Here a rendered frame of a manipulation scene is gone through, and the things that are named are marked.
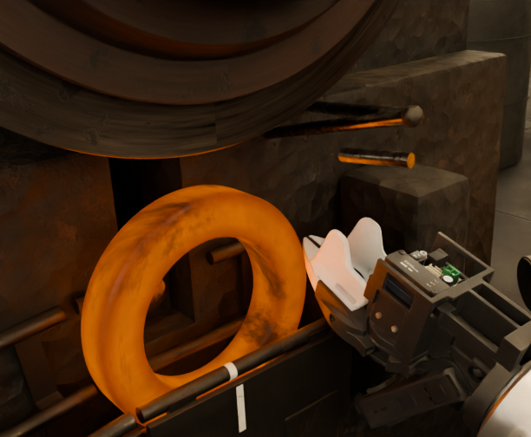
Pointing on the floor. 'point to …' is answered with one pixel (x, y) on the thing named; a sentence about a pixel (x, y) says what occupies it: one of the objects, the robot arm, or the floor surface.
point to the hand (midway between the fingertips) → (314, 253)
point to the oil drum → (496, 28)
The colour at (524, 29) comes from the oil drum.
